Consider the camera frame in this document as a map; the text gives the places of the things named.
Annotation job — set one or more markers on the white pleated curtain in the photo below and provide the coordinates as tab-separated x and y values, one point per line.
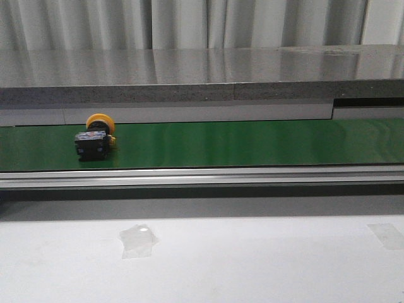
106	25

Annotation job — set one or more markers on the white panel under counter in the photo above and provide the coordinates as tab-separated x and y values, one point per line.
233	110

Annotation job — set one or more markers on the aluminium conveyor frame rail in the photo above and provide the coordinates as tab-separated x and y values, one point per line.
227	176

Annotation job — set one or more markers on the clear tape patch left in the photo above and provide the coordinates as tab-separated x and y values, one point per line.
138	241

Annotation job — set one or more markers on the grey speckled stone counter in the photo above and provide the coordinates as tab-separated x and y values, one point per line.
54	78

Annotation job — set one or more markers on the yellow push button switch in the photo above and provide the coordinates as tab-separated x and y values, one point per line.
95	143

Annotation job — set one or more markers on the green conveyor belt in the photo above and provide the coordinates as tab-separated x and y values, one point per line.
210	144

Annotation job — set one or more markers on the clear tape strip right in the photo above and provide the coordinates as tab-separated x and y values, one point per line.
390	237

